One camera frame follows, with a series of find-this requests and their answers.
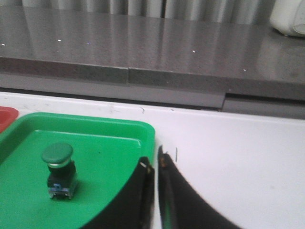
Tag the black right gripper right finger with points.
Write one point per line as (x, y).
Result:
(180, 205)

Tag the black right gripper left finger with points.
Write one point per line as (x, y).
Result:
(132, 207)

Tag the green mushroom push button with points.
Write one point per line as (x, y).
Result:
(62, 180)

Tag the green plastic tray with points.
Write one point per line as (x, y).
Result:
(105, 152)

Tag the grey stone counter ledge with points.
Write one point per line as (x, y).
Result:
(246, 69)

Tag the red plastic tray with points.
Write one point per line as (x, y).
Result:
(7, 116)

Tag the white appliance on counter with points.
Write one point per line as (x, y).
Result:
(288, 17)

